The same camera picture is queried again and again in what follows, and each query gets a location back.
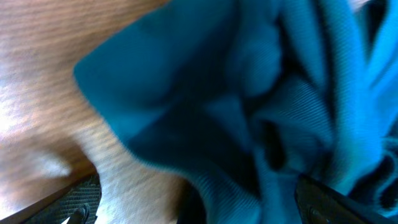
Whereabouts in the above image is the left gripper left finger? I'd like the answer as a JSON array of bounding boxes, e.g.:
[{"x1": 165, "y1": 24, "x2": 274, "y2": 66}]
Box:
[{"x1": 177, "y1": 184, "x2": 206, "y2": 224}]

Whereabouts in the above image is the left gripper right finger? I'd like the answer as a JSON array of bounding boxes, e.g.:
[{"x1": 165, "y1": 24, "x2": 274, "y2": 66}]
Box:
[{"x1": 295, "y1": 175, "x2": 396, "y2": 224}]

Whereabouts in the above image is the blue t-shirt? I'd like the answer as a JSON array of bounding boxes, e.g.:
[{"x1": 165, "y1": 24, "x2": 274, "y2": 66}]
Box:
[{"x1": 74, "y1": 0, "x2": 397, "y2": 223}]

